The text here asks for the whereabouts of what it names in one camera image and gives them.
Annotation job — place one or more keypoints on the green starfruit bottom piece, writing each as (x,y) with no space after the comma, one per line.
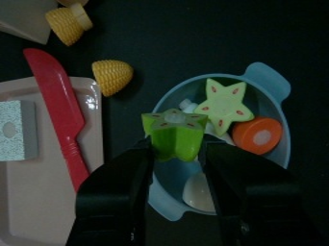
(176,136)

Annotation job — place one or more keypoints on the grey speckled block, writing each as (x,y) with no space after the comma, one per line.
(16,130)

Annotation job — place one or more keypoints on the red toy knife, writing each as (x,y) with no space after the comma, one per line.
(59,109)

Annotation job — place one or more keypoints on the yellow corn piece with core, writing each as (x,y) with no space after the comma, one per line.
(67,21)

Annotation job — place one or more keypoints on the pink toy plate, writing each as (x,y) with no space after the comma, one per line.
(39,192)

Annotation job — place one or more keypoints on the beige box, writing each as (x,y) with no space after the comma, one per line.
(23,17)

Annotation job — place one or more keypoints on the light blue toy pot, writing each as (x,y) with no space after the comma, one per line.
(267,86)

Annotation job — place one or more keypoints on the small white toy piece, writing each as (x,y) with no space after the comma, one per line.
(189,106)

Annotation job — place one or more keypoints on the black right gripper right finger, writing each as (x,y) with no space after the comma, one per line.
(253,195)

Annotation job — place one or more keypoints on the white egg-shaped toy piece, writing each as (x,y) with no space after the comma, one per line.
(198,193)

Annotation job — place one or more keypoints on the orange carrot piece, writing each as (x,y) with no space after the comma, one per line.
(257,135)

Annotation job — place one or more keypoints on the yellow corn tip piece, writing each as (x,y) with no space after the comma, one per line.
(112,77)

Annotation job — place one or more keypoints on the yellow-green starfruit slice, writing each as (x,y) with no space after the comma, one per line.
(223,105)

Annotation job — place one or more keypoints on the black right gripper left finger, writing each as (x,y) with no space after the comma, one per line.
(112,195)

